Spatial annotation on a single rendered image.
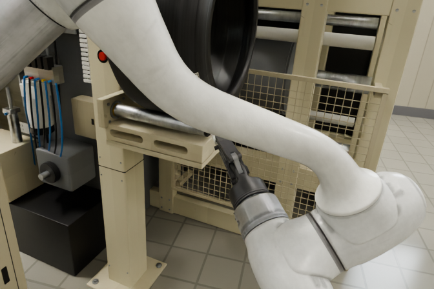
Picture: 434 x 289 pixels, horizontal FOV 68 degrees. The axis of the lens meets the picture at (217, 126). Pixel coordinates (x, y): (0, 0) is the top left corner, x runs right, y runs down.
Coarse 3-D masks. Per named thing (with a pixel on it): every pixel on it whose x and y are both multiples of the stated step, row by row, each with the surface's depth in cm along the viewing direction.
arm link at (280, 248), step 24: (264, 240) 52; (288, 240) 50; (312, 240) 49; (264, 264) 50; (288, 264) 48; (312, 264) 48; (336, 264) 48; (264, 288) 50; (288, 288) 47; (312, 288) 46
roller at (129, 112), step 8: (120, 104) 107; (120, 112) 105; (128, 112) 104; (136, 112) 103; (144, 112) 103; (152, 112) 102; (160, 112) 102; (136, 120) 104; (144, 120) 103; (152, 120) 101; (160, 120) 100; (168, 120) 99; (176, 120) 98; (176, 128) 99; (184, 128) 98; (192, 128) 96; (208, 136) 98
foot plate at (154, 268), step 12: (156, 264) 161; (96, 276) 153; (108, 276) 153; (144, 276) 154; (156, 276) 155; (96, 288) 147; (108, 288) 147; (120, 288) 147; (132, 288) 148; (144, 288) 148
